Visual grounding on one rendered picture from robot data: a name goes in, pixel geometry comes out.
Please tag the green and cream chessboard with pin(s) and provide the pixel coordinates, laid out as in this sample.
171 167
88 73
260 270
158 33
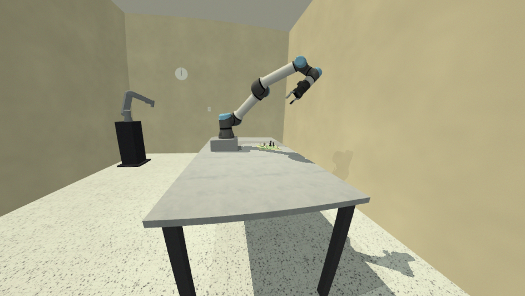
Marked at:
268 147

